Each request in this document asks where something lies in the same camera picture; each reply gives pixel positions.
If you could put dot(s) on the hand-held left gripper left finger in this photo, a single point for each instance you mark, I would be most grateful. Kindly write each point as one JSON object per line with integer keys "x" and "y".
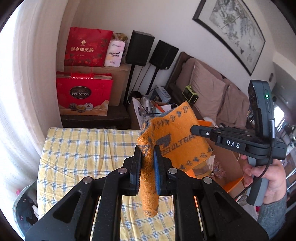
{"x": 136, "y": 171}

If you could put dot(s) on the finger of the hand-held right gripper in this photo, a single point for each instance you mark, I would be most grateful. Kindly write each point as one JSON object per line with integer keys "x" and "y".
{"x": 203, "y": 131}

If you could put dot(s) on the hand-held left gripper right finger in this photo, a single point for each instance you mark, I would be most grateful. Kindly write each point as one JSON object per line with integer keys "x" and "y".
{"x": 158, "y": 171}

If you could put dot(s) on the white feather shuttlecock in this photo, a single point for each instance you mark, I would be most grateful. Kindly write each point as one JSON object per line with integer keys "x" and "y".
{"x": 210, "y": 162}

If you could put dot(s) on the bag of colourful rubber bands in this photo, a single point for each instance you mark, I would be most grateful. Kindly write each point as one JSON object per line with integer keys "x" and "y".
{"x": 219, "y": 169}

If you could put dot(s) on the orange knitted cloth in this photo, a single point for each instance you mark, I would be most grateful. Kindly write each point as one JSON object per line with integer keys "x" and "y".
{"x": 161, "y": 129}

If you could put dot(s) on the orange cardboard box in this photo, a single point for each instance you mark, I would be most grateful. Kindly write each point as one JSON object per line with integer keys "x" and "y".
{"x": 233, "y": 185}

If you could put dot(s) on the person's right forearm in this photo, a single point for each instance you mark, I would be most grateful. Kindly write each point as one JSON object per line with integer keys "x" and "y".
{"x": 272, "y": 215}

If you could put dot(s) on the person's right hand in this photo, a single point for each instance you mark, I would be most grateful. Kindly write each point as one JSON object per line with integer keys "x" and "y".
{"x": 276, "y": 180}

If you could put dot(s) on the green and black device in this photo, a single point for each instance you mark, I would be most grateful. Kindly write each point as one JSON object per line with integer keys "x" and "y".
{"x": 190, "y": 94}

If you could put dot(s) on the large brown sofa cushion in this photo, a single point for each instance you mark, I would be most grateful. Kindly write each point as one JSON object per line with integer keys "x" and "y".
{"x": 208, "y": 88}

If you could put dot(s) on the white electronic device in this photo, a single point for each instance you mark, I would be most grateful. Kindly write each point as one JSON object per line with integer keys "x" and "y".
{"x": 161, "y": 95}

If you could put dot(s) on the yellow checked tablecloth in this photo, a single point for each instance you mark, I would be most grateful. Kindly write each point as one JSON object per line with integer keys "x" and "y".
{"x": 81, "y": 150}

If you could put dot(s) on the brown sofa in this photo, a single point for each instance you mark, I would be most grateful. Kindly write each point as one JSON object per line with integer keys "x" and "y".
{"x": 180, "y": 76}

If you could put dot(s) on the cardboard box with clutter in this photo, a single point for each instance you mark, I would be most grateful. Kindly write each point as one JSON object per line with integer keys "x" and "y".
{"x": 136, "y": 111}

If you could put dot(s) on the dark brown low cabinet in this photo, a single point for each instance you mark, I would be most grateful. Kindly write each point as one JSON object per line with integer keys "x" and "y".
{"x": 92, "y": 119}

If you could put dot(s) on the black speaker stand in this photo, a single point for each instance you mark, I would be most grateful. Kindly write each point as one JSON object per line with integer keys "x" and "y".
{"x": 129, "y": 85}
{"x": 152, "y": 81}

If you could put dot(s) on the black speaker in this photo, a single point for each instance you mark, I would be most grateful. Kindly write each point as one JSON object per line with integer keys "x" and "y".
{"x": 164, "y": 54}
{"x": 140, "y": 48}

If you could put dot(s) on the framed ink painting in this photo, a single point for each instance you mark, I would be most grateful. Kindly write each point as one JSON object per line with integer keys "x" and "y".
{"x": 231, "y": 27}

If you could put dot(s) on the red chocolate gift bag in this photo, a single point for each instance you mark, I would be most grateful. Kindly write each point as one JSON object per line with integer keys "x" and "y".
{"x": 81, "y": 92}

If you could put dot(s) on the clear bag of items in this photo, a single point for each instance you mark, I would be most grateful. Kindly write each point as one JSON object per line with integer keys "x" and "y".
{"x": 25, "y": 208}

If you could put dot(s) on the white tissue roll pack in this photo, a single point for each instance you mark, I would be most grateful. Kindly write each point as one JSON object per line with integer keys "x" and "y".
{"x": 114, "y": 54}

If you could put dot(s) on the brown patterned package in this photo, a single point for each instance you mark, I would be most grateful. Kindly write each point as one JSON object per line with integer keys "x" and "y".
{"x": 120, "y": 37}

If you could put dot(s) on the red floral gift bag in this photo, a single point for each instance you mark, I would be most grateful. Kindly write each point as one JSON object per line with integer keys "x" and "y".
{"x": 87, "y": 48}

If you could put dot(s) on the white curtain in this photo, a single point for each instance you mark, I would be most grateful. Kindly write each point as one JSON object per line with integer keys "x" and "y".
{"x": 27, "y": 92}

